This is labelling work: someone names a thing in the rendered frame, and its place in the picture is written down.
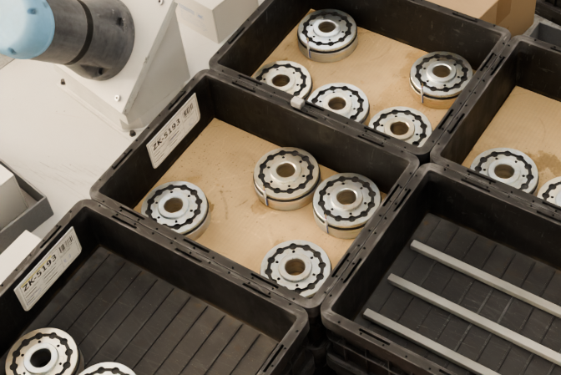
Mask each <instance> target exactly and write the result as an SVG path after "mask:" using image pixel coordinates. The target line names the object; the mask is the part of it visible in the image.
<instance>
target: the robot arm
mask: <svg viewBox="0 0 561 375"><path fill-rule="evenodd" d="M134 38H135V30H134V20H133V18H132V15H131V13H130V11H129V9H128V8H127V7H126V5H125V4H124V3H123V2H122V1H120V0H0V53H1V54H4V55H7V56H8V57H10V58H17V59H30V60H36V61H41V62H46V63H55V64H61V65H64V66H65V67H67V68H69V69H70V70H72V71H73V72H75V73H76V74H78V75H79V76H81V77H83V78H85V79H92V80H97V81H103V80H107V79H111V78H112V77H114V76H115V75H117V74H118V73H119V72H120V71H121V70H122V69H123V68H124V66H125V65H126V64H127V62H128V61H129V58H130V56H131V53H132V51H133V48H134Z"/></svg>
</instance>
